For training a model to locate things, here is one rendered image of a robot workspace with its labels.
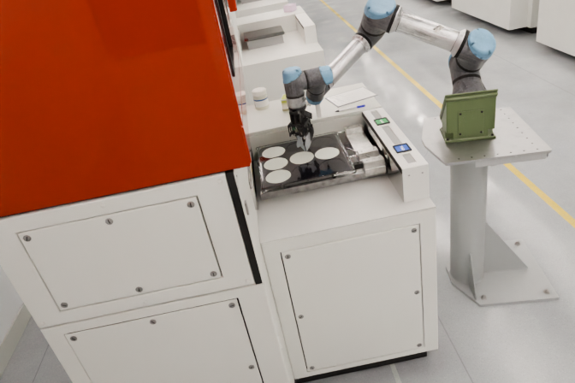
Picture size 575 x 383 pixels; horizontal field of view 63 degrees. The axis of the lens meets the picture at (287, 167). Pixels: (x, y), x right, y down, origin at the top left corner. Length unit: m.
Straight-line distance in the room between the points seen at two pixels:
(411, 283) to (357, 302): 0.22
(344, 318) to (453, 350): 0.59
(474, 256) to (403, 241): 0.78
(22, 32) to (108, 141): 0.30
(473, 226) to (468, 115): 0.56
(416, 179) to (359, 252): 0.33
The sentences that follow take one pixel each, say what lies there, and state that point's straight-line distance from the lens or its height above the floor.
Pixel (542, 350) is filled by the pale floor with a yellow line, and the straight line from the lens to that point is 2.39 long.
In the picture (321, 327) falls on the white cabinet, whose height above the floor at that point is 0.35.
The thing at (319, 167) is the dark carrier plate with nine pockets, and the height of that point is 0.90.
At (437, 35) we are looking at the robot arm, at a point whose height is 1.26.
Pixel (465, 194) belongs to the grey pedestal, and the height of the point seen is 0.55.
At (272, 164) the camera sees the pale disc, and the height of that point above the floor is 0.90.
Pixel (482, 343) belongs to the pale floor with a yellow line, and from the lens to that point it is 2.36.
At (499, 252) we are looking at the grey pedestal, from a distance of 2.59.
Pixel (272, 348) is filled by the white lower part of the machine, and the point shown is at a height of 0.53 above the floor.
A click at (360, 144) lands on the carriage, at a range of 2.01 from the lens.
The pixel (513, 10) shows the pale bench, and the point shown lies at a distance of 6.37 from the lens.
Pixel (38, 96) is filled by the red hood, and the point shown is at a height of 1.52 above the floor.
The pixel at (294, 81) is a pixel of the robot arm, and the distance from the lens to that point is 1.81.
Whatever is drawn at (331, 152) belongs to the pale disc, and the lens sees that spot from 1.93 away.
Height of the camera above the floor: 1.80
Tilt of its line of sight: 29 degrees down
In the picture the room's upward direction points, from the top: 11 degrees counter-clockwise
